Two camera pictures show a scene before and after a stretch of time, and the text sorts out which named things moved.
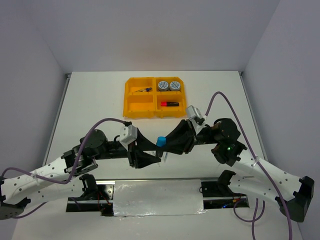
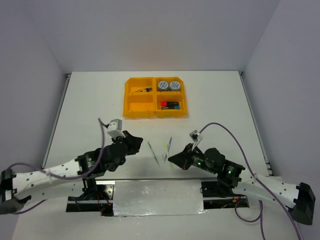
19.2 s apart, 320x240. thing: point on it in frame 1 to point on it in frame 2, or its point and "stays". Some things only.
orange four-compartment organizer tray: x=151 y=97 stays
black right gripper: x=176 y=141 to x=183 y=159
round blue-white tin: x=163 y=86 stays
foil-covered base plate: x=161 y=197 stays
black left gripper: x=140 y=159 to x=134 y=142
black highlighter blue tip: x=159 y=151 to x=172 y=107
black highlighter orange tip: x=169 y=104 stays
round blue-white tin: x=174 y=86 stays
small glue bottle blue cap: x=145 y=89 stays
